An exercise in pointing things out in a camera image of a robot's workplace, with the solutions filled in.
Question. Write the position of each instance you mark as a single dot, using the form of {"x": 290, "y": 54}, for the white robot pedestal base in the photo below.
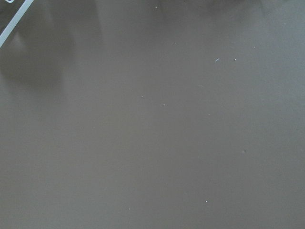
{"x": 11, "y": 12}

